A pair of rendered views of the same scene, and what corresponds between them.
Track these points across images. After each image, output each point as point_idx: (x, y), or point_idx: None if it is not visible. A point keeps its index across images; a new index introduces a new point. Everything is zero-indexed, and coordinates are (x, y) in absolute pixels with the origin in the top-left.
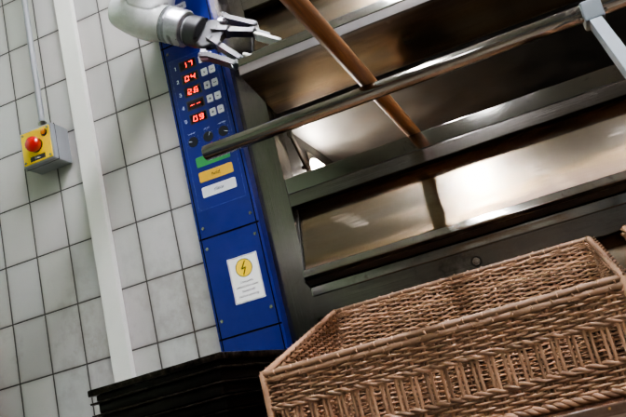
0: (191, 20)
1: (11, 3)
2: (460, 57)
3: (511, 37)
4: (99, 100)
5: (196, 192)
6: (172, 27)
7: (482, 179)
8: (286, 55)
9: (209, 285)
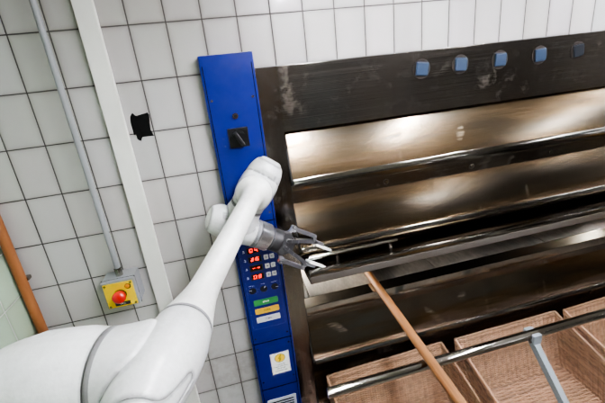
0: (278, 241)
1: (58, 146)
2: (478, 354)
3: (501, 347)
4: (167, 248)
5: (252, 319)
6: (265, 246)
7: (403, 311)
8: (343, 275)
9: (257, 366)
